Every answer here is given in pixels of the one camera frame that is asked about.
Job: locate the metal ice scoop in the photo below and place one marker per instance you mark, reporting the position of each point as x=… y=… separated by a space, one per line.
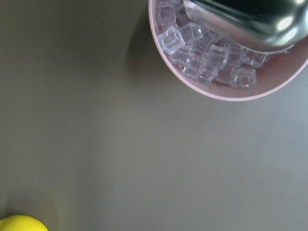
x=266 y=26

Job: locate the pink bowl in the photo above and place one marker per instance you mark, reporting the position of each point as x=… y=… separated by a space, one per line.
x=281 y=69

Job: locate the clear ice cubes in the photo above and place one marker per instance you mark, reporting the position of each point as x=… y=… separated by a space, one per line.
x=202 y=55

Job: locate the upper whole lemon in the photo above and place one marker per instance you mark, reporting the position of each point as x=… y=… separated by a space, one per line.
x=21 y=223

